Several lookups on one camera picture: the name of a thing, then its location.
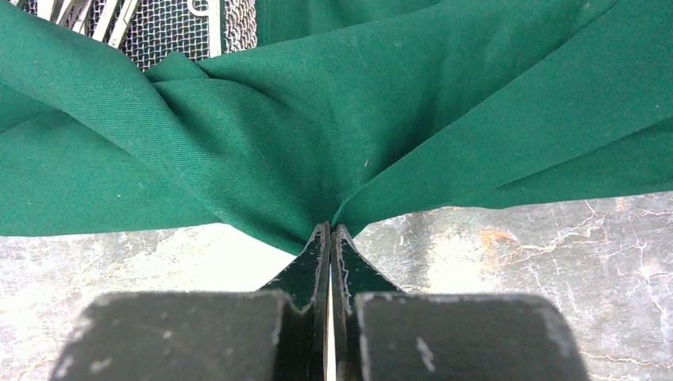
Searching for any wire mesh instrument tray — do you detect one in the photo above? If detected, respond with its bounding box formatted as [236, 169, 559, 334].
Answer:
[11, 0, 257, 71]

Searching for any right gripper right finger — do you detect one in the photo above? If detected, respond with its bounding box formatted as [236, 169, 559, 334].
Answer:
[331, 224, 401, 380]

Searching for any green surgical drape cloth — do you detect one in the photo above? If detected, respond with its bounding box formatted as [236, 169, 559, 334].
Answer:
[1, 1, 672, 252]

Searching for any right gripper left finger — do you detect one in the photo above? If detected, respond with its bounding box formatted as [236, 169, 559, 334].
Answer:
[261, 222, 331, 380]

